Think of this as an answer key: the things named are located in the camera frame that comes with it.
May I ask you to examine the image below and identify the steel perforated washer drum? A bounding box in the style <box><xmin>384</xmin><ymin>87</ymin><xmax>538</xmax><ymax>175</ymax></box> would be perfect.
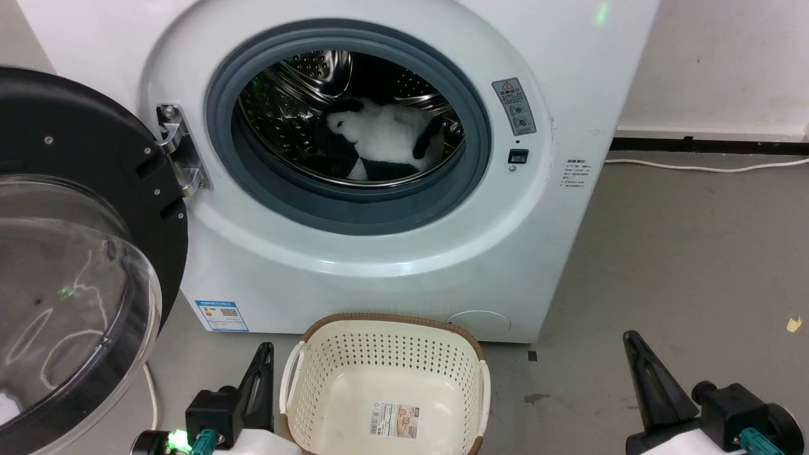
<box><xmin>237</xmin><ymin>49</ymin><xmax>466</xmax><ymax>188</ymax></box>

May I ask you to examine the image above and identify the black and white plush panda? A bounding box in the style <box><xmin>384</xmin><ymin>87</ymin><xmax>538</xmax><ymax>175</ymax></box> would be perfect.
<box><xmin>325</xmin><ymin>97</ymin><xmax>446</xmax><ymax>182</ymax></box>

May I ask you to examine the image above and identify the white front-load washing machine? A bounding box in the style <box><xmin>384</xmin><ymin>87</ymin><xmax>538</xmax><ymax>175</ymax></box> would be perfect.
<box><xmin>18</xmin><ymin>0</ymin><xmax>661</xmax><ymax>345</ymax></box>

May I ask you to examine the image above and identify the paper product label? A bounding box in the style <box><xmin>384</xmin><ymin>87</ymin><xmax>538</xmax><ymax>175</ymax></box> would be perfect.
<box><xmin>370</xmin><ymin>403</ymin><xmax>420</xmax><ymax>439</ymax></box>

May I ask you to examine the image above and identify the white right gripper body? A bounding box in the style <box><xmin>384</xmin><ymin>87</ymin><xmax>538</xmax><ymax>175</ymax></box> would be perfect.
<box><xmin>625</xmin><ymin>428</ymin><xmax>735</xmax><ymax>455</ymax></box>

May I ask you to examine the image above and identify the black washer door, clear dome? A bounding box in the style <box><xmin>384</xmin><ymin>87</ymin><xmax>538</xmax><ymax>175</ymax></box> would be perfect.
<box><xmin>0</xmin><ymin>66</ymin><xmax>190</xmax><ymax>455</ymax></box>

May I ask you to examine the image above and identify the thin white hose cable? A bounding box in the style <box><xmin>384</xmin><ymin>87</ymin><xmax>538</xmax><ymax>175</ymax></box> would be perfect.
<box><xmin>142</xmin><ymin>363</ymin><xmax>159</xmax><ymax>432</ymax></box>

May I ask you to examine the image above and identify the blue energy label sticker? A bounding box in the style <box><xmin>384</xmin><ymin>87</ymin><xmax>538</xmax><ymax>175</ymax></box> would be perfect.
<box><xmin>195</xmin><ymin>300</ymin><xmax>249</xmax><ymax>333</ymax></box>

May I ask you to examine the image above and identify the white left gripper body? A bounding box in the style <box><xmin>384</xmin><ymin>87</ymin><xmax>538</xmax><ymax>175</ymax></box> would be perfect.
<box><xmin>217</xmin><ymin>430</ymin><xmax>299</xmax><ymax>455</ymax></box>

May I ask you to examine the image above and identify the cream perforated laundry basket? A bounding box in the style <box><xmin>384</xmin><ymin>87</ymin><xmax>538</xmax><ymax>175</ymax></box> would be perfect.
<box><xmin>279</xmin><ymin>312</ymin><xmax>492</xmax><ymax>455</ymax></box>

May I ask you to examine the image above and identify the round white filter cover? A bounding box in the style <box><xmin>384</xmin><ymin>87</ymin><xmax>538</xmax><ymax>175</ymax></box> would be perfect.
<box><xmin>446</xmin><ymin>310</ymin><xmax>511</xmax><ymax>343</ymax></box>

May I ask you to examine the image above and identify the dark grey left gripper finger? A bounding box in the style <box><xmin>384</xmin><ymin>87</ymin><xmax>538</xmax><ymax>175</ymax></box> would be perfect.
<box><xmin>238</xmin><ymin>343</ymin><xmax>276</xmax><ymax>434</ymax></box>

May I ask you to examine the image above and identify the small white text sticker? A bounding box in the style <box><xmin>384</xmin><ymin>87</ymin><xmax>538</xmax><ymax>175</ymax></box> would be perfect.
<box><xmin>562</xmin><ymin>158</ymin><xmax>592</xmax><ymax>191</ymax></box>

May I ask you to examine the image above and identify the white power cable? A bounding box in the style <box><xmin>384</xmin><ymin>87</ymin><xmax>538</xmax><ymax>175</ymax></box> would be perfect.
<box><xmin>604</xmin><ymin>157</ymin><xmax>809</xmax><ymax>174</ymax></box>

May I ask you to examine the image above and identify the grey rubber door gasket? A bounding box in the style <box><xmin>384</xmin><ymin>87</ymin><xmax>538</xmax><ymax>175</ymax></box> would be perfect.
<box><xmin>205</xmin><ymin>19</ymin><xmax>493</xmax><ymax>236</ymax></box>

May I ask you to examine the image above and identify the grey warning sticker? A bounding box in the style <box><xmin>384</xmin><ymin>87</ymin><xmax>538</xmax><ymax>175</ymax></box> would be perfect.
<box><xmin>492</xmin><ymin>77</ymin><xmax>538</xmax><ymax>137</ymax></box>

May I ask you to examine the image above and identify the metal washer door hinge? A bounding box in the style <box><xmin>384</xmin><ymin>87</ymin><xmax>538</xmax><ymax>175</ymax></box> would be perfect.
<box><xmin>156</xmin><ymin>104</ymin><xmax>213</xmax><ymax>198</ymax></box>

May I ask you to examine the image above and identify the black baseboard strip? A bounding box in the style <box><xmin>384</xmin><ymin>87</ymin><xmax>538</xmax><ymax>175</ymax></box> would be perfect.
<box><xmin>610</xmin><ymin>136</ymin><xmax>809</xmax><ymax>156</ymax></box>

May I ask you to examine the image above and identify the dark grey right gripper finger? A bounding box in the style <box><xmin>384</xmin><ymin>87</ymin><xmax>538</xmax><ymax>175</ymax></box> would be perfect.
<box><xmin>622</xmin><ymin>330</ymin><xmax>700</xmax><ymax>435</ymax></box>

